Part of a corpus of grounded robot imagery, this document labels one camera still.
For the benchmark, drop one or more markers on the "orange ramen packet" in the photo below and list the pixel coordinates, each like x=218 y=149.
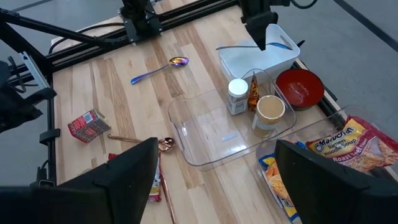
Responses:
x=276 y=183

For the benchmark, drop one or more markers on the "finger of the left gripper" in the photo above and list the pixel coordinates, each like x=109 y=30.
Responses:
x=261 y=31

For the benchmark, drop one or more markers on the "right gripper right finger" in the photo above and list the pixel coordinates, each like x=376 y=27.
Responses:
x=326 y=196

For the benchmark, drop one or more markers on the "white plastic bin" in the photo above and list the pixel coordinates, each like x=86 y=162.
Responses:
x=248 y=60

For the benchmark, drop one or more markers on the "red spice container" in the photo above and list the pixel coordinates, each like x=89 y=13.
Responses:
x=88 y=125

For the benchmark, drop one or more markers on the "black table-level camera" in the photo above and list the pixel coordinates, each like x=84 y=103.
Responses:
x=18 y=105

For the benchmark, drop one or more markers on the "red roast beef ramen packet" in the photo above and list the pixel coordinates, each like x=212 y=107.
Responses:
x=351 y=146

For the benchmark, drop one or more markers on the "small orange foil packet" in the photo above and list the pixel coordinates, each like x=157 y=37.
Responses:
x=253 y=93

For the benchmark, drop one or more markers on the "tan-lid labelled jar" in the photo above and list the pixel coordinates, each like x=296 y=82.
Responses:
x=269 y=113

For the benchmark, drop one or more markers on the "rose gold spoon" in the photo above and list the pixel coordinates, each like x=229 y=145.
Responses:
x=168 y=199
x=167 y=144

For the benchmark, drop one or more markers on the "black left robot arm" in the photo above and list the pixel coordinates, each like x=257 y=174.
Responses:
x=140 y=18

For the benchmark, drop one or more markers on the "black aluminium table frame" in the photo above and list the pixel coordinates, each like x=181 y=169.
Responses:
x=62 y=31

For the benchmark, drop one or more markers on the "iridescent rainbow metal spoon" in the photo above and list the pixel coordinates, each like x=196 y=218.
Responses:
x=281 y=46
x=178 y=61

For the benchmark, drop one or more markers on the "red bowl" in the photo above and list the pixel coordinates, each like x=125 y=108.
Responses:
x=300 y=90

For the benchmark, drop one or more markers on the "clear plastic bin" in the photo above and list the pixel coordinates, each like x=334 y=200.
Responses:
x=211 y=137
x=339 y=115

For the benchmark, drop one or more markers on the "blue ramen packet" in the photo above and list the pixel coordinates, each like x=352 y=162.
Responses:
x=299 y=145

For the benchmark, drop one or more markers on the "white-lid spice jar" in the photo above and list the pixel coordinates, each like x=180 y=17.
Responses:
x=237 y=93

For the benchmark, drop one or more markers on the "silver aluminium extrusion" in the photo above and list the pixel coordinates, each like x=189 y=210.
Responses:
x=35 y=71

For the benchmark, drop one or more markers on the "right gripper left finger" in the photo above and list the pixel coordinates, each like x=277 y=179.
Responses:
x=93 y=202

